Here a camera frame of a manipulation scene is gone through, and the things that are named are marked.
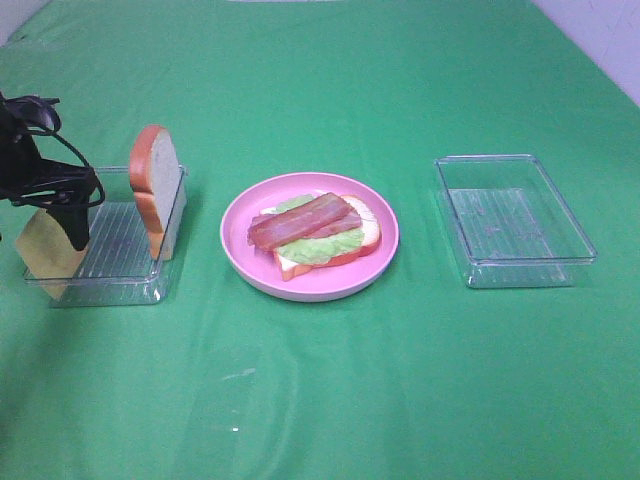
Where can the right clear plastic tray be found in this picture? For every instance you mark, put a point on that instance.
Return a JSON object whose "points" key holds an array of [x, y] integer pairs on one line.
{"points": [[508, 224]]}

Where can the pink round plate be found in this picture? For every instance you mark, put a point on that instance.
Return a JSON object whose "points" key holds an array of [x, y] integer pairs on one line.
{"points": [[323, 284]]}

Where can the left clear plastic tray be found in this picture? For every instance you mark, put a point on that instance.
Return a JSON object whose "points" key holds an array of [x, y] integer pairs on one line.
{"points": [[118, 268]]}

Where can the bacon strip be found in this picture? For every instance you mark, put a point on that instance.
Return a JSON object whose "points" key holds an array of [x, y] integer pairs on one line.
{"points": [[348, 222], [279, 229]]}

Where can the clear plastic tray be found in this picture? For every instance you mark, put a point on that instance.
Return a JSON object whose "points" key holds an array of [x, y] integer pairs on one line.
{"points": [[118, 268], [508, 224]]}

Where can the green tablecloth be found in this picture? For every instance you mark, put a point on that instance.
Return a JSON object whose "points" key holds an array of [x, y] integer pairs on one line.
{"points": [[416, 377]]}

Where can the yellow cheese slice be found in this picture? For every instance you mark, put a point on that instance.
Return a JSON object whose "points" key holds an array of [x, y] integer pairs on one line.
{"points": [[48, 252]]}

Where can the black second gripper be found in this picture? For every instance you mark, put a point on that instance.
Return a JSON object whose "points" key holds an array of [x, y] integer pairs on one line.
{"points": [[65, 190]]}

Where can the bread slice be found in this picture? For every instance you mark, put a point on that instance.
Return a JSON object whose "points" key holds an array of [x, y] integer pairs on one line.
{"points": [[312, 232], [155, 178]]}

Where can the green lettuce leaf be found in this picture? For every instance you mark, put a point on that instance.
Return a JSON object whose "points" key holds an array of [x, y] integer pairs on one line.
{"points": [[344, 247]]}

